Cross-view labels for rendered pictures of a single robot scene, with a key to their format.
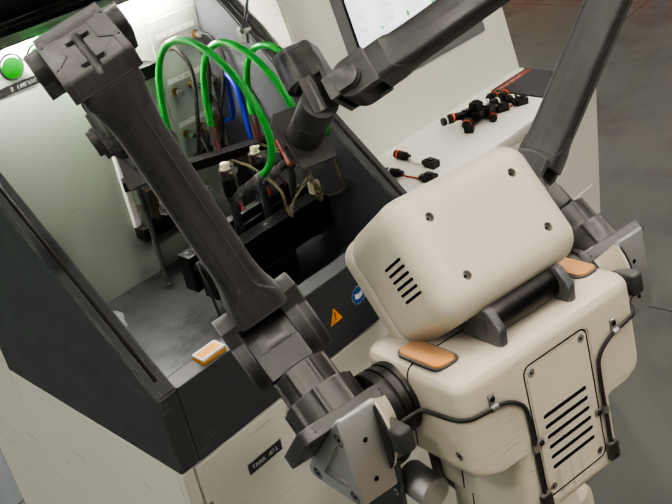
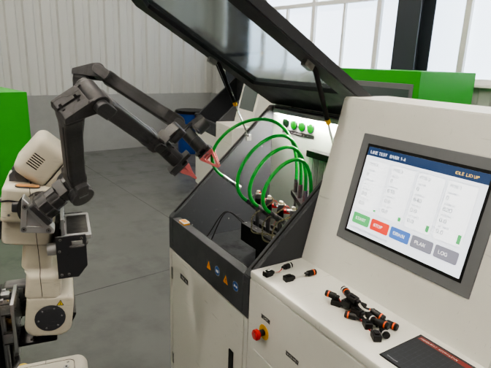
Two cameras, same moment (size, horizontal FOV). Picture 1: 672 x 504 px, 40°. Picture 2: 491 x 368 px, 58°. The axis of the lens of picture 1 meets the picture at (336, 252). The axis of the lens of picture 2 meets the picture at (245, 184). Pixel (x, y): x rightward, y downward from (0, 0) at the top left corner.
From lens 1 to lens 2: 244 cm
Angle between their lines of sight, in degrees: 91
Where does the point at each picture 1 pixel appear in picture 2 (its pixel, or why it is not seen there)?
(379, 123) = (335, 256)
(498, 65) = (461, 338)
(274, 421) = (188, 271)
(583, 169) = not seen: outside the picture
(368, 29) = (364, 204)
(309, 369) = not seen: hidden behind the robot
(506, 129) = (325, 317)
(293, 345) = not seen: hidden behind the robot
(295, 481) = (188, 304)
